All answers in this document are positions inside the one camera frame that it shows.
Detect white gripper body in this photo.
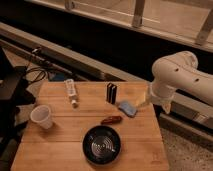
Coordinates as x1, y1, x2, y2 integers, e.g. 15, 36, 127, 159
146, 82, 176, 106

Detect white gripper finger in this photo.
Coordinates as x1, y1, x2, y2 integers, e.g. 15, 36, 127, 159
138, 96, 148, 107
162, 103, 171, 114

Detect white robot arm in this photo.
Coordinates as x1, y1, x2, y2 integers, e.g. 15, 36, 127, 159
138, 51, 213, 114

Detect black standing eraser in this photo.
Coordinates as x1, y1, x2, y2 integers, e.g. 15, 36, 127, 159
106, 83, 117, 104

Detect blue sponge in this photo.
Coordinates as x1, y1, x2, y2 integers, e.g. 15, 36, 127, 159
118, 101, 137, 117

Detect red pocket knife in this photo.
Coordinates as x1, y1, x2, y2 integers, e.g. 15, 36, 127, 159
101, 116, 122, 125

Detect black round bowl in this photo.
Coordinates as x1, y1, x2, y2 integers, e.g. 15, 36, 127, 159
82, 125, 121, 165

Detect clear plastic bottle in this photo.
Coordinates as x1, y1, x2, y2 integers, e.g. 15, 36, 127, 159
65, 79, 78, 108

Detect white plastic cup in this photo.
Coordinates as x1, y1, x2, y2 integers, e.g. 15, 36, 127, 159
30, 105, 53, 129

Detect black equipment stand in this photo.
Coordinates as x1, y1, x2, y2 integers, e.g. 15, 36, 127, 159
0, 47, 35, 157

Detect black cables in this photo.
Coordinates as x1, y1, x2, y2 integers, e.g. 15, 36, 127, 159
24, 46, 64, 84

